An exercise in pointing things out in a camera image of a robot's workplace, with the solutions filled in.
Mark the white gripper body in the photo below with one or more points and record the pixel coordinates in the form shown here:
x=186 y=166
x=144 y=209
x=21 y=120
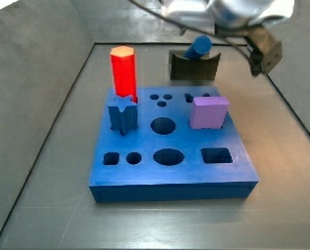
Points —
x=266 y=50

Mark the blue cylinder peg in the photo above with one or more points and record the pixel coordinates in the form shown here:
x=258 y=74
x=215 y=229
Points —
x=199 y=48

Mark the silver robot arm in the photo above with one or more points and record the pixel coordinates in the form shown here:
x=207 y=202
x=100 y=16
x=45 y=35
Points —
x=238 y=18

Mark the black curved cradle stand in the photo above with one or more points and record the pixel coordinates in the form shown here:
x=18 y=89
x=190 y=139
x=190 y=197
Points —
x=186 y=69

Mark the purple rectangular peg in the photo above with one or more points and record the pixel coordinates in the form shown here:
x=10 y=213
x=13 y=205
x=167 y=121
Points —
x=209 y=112

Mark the red hexagonal peg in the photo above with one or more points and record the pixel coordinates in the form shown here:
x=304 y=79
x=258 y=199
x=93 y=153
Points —
x=124 y=71

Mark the blue star peg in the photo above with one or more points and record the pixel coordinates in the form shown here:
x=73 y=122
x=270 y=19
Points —
x=123 y=113

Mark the blue shape-sorting block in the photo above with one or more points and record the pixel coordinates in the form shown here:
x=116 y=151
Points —
x=164 y=161

